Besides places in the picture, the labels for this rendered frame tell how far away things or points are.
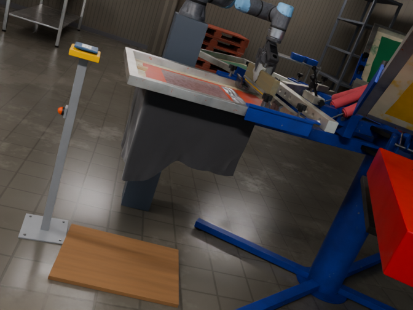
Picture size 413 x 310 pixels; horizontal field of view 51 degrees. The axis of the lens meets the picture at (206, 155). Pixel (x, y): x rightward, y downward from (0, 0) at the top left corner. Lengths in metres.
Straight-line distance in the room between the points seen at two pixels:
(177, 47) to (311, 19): 7.12
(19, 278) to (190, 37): 1.46
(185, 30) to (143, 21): 6.45
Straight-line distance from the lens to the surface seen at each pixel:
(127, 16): 8.89
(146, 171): 1.88
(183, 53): 2.47
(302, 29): 9.39
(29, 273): 2.13
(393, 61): 1.43
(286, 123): 1.82
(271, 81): 1.89
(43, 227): 2.39
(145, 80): 1.65
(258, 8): 2.06
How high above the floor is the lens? 1.34
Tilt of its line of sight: 19 degrees down
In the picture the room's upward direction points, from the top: 20 degrees clockwise
